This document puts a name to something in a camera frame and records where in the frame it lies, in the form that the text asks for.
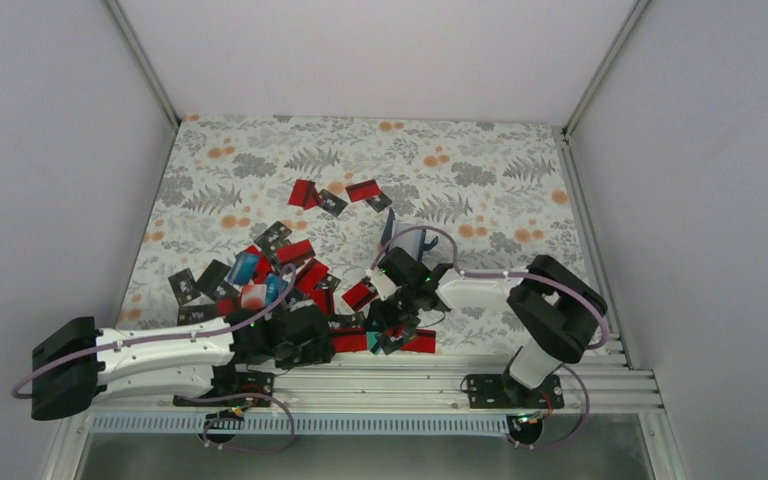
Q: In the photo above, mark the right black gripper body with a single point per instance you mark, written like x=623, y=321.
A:
x=407, y=307

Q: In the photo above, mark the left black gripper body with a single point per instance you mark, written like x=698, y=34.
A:
x=316, y=353

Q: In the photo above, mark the blue card holder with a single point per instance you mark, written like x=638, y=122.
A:
x=416, y=242

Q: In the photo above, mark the red card front edge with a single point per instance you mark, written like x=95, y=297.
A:
x=348, y=340

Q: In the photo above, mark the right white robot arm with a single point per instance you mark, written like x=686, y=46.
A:
x=563, y=316

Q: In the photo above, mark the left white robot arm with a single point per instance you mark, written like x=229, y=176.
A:
x=81, y=364

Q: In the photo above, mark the white red spot card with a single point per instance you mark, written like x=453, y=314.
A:
x=252, y=296

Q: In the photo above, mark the red card front right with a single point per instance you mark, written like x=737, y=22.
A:
x=424, y=341

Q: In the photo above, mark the red card centre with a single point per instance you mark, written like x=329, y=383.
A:
x=359, y=295

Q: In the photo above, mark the red card left cluster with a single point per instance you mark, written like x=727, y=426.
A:
x=310, y=276

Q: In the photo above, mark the teal card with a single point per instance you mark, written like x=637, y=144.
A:
x=376, y=338

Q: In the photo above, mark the blue card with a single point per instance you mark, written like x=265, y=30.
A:
x=244, y=268

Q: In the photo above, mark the red black stripe card far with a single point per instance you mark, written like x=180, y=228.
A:
x=363, y=190

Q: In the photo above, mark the black VIP card far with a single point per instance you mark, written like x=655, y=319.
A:
x=331, y=203

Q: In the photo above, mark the black card left edge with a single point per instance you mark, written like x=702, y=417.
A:
x=183, y=286

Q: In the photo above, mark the red card far left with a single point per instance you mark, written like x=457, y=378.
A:
x=304, y=195

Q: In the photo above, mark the floral table mat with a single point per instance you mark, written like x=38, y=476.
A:
x=497, y=189

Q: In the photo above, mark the aluminium rail frame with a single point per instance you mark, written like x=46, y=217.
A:
x=412, y=383

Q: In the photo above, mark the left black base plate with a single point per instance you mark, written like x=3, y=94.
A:
x=247, y=382

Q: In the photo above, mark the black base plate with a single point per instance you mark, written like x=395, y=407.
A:
x=247, y=382
x=496, y=391

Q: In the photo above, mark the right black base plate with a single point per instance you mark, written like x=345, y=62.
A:
x=496, y=391

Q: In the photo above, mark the grey perforated cable duct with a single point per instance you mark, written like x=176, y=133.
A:
x=303, y=424

